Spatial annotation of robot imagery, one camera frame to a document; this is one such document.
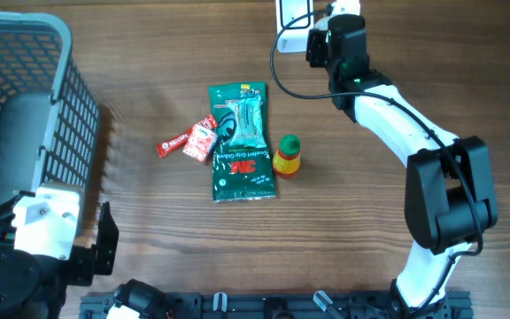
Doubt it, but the green cap sauce bottle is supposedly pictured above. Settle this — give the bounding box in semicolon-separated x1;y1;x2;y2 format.
273;135;301;178

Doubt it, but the red packet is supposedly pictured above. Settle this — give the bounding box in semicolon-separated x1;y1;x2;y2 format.
183;124;219;163

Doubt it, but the red stick sachet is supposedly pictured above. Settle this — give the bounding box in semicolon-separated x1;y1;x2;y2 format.
156;114;219;158

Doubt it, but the green 3M gloves packet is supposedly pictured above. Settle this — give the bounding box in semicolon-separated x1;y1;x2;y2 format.
209;82;276;202

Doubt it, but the teal white sachet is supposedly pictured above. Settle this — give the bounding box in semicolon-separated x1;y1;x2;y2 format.
227;96;267;148

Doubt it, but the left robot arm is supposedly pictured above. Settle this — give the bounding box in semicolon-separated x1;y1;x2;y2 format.
0;191;120;318

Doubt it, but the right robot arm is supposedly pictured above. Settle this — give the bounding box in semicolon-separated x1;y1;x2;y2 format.
306;13;498;318

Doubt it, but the white barcode scanner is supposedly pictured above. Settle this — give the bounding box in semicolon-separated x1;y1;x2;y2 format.
275;0;313;53

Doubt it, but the grey plastic mesh basket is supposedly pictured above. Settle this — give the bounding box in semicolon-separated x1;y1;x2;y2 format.
0;12;100;205

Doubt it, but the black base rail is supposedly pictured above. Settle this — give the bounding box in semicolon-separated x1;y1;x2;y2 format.
79;290;474;319

